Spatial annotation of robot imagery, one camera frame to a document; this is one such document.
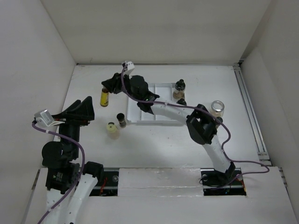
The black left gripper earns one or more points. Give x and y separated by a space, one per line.
82 115

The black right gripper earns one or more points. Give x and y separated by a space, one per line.
113 82

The yellow label sauce bottle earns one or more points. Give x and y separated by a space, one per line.
104 98

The black-lid dark spice bottle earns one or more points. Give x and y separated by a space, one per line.
121 119

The black-capped grinder brown spice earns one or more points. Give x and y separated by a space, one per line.
179 90

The black-capped grinder pale spice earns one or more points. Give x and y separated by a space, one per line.
182 102

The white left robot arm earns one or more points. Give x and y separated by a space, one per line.
70 178

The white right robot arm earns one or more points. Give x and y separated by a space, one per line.
202 126

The yellow-lid beige spice bottle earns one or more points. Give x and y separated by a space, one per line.
112 130

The white divided organizer tray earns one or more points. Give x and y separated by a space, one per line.
164 114

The silver-lid glass jar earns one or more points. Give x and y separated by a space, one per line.
217 108

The white foam front board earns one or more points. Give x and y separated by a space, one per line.
174 196

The black-lid brown spice bottle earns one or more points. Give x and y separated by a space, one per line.
218 122

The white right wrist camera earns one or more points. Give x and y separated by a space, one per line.
128 67

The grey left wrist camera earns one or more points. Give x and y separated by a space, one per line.
43 118

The aluminium rail right side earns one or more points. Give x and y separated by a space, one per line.
261 147

